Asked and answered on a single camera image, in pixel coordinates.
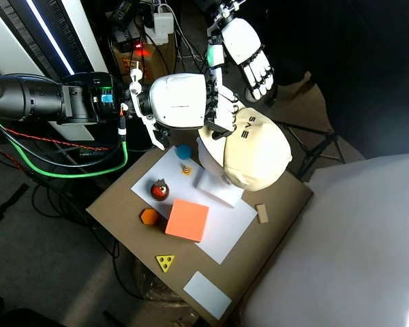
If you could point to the white backdrop sheet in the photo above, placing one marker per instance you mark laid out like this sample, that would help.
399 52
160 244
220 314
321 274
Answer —
344 238

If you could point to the beige baseball cap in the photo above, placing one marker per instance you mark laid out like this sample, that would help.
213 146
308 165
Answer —
259 153

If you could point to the large white paper sheet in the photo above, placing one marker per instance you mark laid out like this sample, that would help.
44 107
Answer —
225 231

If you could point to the black device with red light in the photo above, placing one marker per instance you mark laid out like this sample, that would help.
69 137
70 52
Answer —
129 47

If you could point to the small wooden block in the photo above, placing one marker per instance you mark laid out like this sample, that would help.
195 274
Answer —
262 213

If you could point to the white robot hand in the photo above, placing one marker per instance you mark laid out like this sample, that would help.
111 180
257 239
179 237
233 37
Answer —
242 39
177 98

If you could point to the red round toy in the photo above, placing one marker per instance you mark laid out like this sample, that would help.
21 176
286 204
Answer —
159 190

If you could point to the white light panel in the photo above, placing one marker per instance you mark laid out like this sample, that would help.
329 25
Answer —
7 44

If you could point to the white card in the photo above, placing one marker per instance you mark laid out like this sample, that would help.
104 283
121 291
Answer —
207 295

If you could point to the yellow cheese wedge toy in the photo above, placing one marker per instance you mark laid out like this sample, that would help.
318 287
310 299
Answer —
165 263

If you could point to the black tripod stand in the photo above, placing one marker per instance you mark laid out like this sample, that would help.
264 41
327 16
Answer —
313 143

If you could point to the white power strip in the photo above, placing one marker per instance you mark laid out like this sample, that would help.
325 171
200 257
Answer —
156 39

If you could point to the cardboard box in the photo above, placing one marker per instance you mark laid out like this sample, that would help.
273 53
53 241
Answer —
150 56

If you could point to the orange hexagon block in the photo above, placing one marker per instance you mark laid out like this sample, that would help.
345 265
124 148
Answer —
149 216

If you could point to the white power adapter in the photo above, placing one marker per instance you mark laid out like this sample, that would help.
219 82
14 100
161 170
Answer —
164 22

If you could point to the blue ball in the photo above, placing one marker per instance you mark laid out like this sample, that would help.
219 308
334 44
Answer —
184 152

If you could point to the orange square block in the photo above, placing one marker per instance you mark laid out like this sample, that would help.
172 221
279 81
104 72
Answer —
187 221

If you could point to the small orange toy cone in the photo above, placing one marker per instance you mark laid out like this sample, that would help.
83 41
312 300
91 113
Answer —
186 170

